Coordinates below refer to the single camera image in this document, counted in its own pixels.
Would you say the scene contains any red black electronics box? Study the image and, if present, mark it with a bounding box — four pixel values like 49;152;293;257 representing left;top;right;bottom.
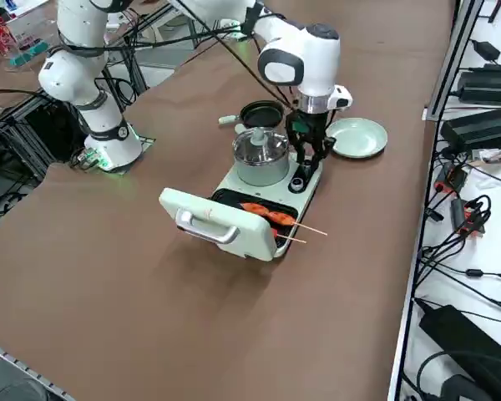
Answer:
433;160;468;193

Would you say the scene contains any teal plastic tray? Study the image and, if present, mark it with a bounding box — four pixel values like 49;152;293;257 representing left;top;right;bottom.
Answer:
10;41;49;68

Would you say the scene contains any black frying pan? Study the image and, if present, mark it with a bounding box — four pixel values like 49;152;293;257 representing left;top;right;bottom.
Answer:
218;102;285;129

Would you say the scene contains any small black power adapter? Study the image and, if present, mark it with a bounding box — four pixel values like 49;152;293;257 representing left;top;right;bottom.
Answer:
471;39;501;62

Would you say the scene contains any mint green cooking machine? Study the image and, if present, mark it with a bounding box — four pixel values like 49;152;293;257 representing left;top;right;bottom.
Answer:
158;148;323;263

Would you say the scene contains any mint green saucepan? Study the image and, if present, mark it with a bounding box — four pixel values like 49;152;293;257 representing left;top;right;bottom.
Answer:
232;129;291;188

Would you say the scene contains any single sausage skewer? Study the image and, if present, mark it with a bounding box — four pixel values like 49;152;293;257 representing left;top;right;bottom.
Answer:
270;227;308;245

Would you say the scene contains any mint green plate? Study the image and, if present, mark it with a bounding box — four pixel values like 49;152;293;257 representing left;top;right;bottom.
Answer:
326;117;389;160

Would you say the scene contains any large black power adapter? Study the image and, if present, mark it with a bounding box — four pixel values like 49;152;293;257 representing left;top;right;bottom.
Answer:
419;304;501;401

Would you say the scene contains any aluminium profile post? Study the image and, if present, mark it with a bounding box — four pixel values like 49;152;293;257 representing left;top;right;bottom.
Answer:
424;0;485;122

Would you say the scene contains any double sausage skewer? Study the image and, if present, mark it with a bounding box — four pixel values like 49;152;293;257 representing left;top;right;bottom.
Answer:
238;202;329;237

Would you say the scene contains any glass pot lid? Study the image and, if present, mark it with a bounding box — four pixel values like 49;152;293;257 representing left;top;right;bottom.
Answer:
232;127;290;165

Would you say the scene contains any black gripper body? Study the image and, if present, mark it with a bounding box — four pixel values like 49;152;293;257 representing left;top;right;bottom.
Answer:
286;109;333;142

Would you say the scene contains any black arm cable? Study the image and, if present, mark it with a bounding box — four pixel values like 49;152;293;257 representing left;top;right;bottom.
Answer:
166;0;301;110

